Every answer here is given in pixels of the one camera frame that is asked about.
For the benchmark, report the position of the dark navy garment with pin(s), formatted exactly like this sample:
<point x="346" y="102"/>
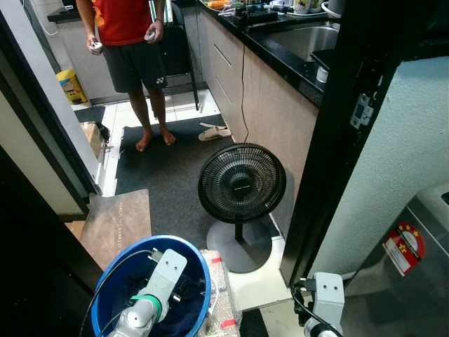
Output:
<point x="186" y="314"/>

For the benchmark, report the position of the white handheld controller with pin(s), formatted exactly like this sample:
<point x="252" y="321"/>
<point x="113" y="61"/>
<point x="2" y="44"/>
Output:
<point x="150" y="34"/>
<point x="95" y="48"/>

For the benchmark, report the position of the red energy label sticker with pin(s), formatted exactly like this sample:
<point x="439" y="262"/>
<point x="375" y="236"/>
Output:
<point x="405" y="249"/>

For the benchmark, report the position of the white door latch plate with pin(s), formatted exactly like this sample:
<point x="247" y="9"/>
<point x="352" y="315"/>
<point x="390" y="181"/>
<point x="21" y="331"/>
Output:
<point x="362" y="111"/>

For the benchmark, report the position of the steel kitchen sink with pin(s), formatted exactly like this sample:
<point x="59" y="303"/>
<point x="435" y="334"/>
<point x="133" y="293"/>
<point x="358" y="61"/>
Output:
<point x="309" y="42"/>

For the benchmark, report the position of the kitchen counter with wooden cabinets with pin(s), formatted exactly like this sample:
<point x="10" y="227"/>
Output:
<point x="266" y="105"/>

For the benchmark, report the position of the white printed mug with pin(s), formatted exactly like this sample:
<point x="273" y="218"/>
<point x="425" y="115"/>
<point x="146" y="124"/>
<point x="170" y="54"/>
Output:
<point x="303" y="6"/>

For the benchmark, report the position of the beige sandal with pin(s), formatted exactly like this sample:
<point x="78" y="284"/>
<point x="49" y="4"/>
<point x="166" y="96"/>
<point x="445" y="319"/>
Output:
<point x="216" y="127"/>
<point x="212" y="135"/>

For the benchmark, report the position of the black electronic device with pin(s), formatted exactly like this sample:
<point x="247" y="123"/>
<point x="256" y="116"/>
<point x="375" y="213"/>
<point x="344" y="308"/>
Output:
<point x="256" y="14"/>

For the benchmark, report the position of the bubble wrap package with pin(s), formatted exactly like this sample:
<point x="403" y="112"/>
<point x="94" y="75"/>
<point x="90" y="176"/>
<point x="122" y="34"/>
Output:
<point x="221" y="295"/>

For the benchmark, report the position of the dark grey carpet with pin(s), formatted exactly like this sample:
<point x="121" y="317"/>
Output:
<point x="168" y="182"/>

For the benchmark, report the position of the black chair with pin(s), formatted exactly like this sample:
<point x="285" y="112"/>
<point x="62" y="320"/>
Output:
<point x="177" y="49"/>

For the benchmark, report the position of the brown door mat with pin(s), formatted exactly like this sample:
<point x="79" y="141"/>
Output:
<point x="116" y="228"/>

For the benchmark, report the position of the cardboard box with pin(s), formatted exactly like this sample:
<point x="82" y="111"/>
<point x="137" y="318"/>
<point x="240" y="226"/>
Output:
<point x="93" y="137"/>

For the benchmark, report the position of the blue plastic bucket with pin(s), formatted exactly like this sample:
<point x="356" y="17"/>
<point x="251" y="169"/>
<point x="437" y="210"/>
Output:
<point x="112" y="288"/>

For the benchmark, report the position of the person in red shirt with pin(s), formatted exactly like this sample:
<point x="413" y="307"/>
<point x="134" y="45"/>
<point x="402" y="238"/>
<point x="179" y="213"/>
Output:
<point x="123" y="21"/>

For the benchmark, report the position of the yellow plastic container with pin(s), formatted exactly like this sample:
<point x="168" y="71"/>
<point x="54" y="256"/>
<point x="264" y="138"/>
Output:
<point x="71" y="88"/>

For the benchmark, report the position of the dark door panel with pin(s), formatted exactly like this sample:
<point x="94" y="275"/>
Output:
<point x="35" y="267"/>

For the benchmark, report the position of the black door frame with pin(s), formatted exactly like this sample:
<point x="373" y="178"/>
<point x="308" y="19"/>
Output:
<point x="351" y="42"/>

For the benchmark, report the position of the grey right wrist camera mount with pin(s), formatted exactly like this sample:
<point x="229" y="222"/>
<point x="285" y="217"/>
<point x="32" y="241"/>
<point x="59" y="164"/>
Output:
<point x="330" y="291"/>

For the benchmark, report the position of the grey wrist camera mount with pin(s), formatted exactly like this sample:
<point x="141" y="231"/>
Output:
<point x="330" y="291"/>
<point x="168" y="270"/>

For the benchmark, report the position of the black pedestal fan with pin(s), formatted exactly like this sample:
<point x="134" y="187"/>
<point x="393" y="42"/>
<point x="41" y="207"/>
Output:
<point x="242" y="184"/>

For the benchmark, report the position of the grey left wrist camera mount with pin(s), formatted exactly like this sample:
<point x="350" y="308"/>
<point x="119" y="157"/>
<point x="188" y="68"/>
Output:
<point x="168" y="270"/>

